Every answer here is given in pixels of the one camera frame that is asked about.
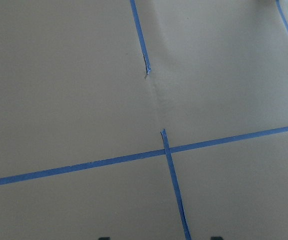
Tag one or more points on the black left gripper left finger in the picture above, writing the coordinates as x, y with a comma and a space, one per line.
103, 238

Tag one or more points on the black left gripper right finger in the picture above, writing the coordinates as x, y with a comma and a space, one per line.
216, 238

